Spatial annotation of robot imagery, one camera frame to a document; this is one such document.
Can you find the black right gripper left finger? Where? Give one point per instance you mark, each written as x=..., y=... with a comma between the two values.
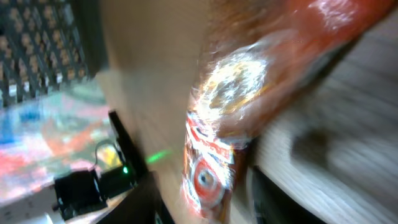
x=143, y=205

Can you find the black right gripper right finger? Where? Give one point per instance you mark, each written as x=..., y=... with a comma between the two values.
x=271, y=205

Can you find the red orange snack packet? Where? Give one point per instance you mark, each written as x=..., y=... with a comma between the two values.
x=258, y=57

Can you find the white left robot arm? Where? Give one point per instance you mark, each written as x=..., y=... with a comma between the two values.
x=73, y=195

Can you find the grey plastic basket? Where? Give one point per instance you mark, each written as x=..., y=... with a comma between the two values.
x=48, y=46

